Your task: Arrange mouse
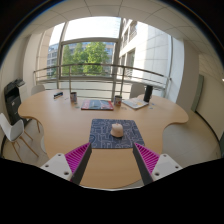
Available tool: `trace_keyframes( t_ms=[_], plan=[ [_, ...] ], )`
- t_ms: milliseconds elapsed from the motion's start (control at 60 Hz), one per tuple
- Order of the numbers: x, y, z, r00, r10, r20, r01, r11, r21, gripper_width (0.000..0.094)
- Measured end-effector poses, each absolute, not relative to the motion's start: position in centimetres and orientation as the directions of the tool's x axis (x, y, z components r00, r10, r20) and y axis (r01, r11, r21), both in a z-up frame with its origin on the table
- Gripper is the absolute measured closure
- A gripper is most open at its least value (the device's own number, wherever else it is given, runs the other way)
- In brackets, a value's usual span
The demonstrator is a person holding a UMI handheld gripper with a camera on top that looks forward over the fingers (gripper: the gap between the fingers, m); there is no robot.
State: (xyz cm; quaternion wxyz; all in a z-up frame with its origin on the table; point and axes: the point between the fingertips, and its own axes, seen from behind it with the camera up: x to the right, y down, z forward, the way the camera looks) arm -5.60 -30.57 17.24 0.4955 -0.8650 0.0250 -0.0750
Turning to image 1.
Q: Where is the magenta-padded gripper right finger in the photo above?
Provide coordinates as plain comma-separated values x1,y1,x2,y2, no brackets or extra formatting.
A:
133,142,184,186

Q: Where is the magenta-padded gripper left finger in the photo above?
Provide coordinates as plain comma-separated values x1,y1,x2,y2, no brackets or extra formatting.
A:
39,142,93,185

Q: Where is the white computer mouse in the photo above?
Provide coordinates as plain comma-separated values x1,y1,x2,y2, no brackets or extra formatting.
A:
110,122,124,138

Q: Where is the dark blue patterned mouse pad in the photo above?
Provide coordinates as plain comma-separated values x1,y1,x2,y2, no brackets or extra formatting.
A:
88,118,146,150

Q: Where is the white round table base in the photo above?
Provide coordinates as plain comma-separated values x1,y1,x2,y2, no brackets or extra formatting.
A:
39,134,48,154

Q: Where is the red and blue magazine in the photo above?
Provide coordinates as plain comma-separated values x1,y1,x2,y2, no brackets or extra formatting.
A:
80,98,115,111

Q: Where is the white open book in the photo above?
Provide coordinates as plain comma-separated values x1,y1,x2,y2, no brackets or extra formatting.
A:
121,97,150,110

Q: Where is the black upright speaker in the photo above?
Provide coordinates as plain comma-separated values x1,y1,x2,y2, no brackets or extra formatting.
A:
143,85,154,103

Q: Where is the white chair with wooden legs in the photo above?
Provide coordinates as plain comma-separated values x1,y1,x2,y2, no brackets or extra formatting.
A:
0,112,40,163

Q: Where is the grey-green door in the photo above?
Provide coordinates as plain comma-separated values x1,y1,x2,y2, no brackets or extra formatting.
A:
190,73,205,113

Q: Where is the black printer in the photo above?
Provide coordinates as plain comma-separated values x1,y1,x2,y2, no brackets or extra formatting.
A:
3,78,32,126

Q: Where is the metal balcony railing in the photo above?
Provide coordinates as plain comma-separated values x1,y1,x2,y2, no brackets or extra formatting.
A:
32,63,173,98

